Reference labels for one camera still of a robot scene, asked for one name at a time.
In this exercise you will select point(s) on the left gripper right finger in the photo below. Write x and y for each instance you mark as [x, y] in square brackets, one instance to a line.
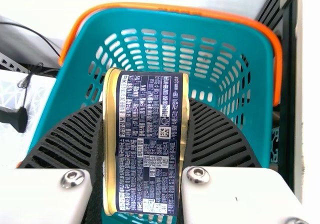
[217, 136]

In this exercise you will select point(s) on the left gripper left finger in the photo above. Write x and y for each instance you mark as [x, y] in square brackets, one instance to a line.
[62, 139]

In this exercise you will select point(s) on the dark blue gold-rimmed rectangular tin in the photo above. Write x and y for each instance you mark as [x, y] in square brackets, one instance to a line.
[146, 144]

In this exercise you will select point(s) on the teal shopping basket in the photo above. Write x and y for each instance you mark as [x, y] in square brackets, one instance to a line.
[180, 51]

